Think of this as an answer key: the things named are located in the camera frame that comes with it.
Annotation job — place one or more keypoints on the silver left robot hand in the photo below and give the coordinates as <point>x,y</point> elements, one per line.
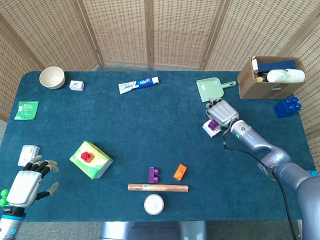
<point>23,187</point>

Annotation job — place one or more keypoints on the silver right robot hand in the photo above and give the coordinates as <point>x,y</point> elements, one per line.
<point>223,112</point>

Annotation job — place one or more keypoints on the purple brick moved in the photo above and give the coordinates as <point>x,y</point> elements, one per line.
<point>213,125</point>

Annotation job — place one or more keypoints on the red block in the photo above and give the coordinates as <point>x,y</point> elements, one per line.
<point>86,156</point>

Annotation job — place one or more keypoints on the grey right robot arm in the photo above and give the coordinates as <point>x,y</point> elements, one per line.
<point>275,157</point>

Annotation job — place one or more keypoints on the green plastic block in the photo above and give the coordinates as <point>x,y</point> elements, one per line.
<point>3,197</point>

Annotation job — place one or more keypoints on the small white packaged item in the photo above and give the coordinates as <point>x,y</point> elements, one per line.
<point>26,153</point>

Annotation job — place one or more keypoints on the brown cardboard box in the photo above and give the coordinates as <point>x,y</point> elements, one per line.
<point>252,87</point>

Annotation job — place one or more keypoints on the orange toy block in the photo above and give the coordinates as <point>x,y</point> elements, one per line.
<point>180,172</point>

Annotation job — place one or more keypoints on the purple brick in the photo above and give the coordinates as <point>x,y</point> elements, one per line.
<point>152,175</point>

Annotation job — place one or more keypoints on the blue plastic toy brick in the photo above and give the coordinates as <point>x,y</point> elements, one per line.
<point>313,173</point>

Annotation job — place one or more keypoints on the small white printed box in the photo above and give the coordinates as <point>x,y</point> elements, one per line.
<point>76,85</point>

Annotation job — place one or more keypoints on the light green plastic dustpan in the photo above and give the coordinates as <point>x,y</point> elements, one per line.
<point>208,88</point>

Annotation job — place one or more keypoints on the dark bottle with yellow cap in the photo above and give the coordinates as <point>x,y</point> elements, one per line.
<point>261,77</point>

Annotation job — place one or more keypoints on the small white red carton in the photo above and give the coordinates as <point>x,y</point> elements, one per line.
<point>254,63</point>

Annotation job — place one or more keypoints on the stack of white paper cups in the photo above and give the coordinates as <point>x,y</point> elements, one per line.
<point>287,75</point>

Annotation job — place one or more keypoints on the flat green sachet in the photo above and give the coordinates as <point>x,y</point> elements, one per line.
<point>26,110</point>

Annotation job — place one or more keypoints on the blue white toothpaste tube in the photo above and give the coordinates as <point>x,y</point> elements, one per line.
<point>137,85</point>

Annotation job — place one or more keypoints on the cork pattern paper roll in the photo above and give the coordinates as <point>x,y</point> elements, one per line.
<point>170,188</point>

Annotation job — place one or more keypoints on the beige ribbed bowl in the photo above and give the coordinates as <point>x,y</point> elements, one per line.
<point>52,78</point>

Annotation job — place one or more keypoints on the wicker folding screen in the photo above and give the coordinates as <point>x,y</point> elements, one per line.
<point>120,30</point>

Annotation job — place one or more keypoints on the grey robot torso base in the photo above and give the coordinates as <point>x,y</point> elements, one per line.
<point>152,231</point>

